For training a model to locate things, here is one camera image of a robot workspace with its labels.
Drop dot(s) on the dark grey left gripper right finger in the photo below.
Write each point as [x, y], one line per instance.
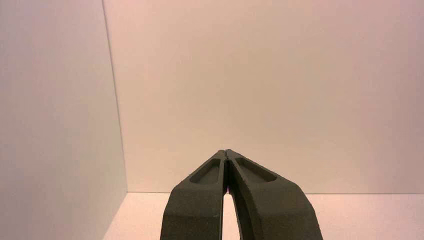
[278, 212]

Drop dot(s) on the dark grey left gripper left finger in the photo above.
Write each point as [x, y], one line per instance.
[195, 205]

